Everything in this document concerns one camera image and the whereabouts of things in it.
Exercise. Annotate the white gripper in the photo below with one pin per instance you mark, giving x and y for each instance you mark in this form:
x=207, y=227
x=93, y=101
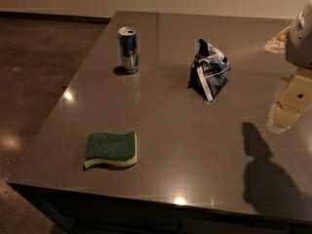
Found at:
x=299, y=46

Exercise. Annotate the blue chip bag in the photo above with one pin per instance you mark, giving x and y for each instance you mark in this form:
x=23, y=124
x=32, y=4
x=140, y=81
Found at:
x=208, y=71

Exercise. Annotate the green yellow sponge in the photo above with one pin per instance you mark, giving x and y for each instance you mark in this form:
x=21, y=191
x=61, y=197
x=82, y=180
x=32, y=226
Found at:
x=115, y=150

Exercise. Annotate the blue silver energy drink can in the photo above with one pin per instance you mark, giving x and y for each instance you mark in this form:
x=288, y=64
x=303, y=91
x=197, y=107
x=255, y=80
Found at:
x=128, y=47

